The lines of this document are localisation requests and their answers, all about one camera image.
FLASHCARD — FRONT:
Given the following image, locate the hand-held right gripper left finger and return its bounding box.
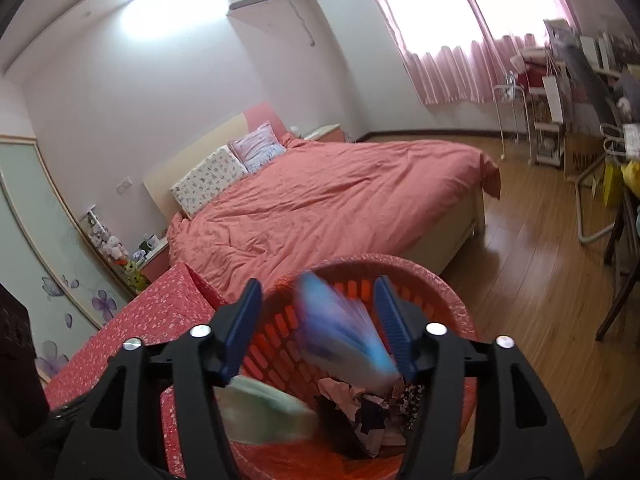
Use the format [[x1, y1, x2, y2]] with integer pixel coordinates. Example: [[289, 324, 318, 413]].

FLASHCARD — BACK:
[[66, 278, 264, 480]]

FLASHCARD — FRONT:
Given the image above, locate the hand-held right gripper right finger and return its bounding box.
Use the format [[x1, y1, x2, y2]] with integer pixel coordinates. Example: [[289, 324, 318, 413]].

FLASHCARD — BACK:
[[373, 276, 585, 480]]

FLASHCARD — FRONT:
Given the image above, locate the blue printed cloth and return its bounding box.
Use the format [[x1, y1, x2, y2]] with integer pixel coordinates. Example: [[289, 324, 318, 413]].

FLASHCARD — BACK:
[[294, 271, 401, 393]]

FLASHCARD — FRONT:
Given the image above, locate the orange plastic laundry basket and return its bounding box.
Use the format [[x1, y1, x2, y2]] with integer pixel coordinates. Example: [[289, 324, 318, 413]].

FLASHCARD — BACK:
[[160, 254, 483, 480]]

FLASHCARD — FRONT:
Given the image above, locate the pale green cloth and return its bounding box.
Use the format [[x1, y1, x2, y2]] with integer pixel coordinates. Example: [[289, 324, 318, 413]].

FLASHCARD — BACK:
[[217, 376, 318, 446]]

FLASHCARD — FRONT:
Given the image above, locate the pink crumpled cloth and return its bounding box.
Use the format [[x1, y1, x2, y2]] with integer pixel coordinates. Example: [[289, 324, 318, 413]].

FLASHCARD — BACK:
[[317, 377, 371, 421]]

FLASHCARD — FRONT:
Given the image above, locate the pink nightstand with mugs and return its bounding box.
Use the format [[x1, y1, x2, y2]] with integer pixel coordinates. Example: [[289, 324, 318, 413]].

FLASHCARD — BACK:
[[135, 237, 171, 286]]

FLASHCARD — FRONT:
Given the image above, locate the dark cloth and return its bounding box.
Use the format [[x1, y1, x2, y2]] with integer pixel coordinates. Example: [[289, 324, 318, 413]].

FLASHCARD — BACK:
[[315, 395, 406, 460]]

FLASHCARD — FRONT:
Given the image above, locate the yellow green plush toy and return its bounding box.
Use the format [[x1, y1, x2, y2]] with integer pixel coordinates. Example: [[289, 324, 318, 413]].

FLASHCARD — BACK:
[[122, 260, 151, 293]]

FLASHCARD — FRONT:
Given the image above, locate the flower print wardrobe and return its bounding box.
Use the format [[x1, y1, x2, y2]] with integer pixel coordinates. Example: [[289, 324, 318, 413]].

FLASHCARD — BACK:
[[0, 135, 146, 386]]

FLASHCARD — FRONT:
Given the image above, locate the stuffed toys pile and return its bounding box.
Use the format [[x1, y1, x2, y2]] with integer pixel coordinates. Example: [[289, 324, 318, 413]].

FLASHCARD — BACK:
[[80, 205, 151, 296]]

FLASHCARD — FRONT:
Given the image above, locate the bed with pink duvet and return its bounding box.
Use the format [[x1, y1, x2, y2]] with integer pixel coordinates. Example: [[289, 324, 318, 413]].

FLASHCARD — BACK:
[[166, 139, 502, 306]]

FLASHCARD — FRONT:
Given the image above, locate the white patterned pillow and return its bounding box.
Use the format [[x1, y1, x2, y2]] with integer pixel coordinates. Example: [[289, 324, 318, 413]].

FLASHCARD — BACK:
[[170, 145, 249, 219]]

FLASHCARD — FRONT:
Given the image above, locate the cream and pink headboard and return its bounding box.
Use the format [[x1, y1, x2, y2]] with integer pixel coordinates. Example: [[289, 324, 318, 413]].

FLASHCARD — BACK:
[[142, 101, 288, 221]]

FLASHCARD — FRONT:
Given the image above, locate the pink frilled pillow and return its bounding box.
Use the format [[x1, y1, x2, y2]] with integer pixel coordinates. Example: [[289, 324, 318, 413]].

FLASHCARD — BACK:
[[228, 121, 287, 173]]

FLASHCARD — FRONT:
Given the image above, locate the cream nightstand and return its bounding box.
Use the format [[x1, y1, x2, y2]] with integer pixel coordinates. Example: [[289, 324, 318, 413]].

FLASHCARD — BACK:
[[302, 124, 346, 145]]

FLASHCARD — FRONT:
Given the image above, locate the yellow bag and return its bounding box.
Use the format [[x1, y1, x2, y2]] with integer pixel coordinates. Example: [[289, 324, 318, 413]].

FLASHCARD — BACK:
[[602, 157, 626, 208]]

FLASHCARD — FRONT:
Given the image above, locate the pink curtain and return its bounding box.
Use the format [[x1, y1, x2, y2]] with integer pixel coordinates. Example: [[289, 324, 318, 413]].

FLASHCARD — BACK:
[[350, 0, 586, 106]]

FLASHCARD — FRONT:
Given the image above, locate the white shelf cart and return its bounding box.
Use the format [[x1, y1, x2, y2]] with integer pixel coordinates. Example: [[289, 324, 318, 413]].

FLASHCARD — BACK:
[[530, 45, 576, 166]]

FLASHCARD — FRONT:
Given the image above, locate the cream bed frame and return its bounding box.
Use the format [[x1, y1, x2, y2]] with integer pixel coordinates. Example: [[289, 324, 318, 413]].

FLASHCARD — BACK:
[[400, 187, 487, 273]]

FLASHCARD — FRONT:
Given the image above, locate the white tube chair frame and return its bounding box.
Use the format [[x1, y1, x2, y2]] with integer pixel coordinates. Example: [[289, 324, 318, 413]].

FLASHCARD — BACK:
[[575, 160, 631, 247]]

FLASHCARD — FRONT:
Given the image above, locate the white wire rack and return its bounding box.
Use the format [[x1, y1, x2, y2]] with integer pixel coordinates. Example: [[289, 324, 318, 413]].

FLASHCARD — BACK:
[[492, 72, 531, 161]]

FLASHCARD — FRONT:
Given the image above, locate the white wall cable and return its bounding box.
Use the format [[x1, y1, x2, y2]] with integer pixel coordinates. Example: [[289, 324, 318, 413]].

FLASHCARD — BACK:
[[287, 0, 317, 48]]

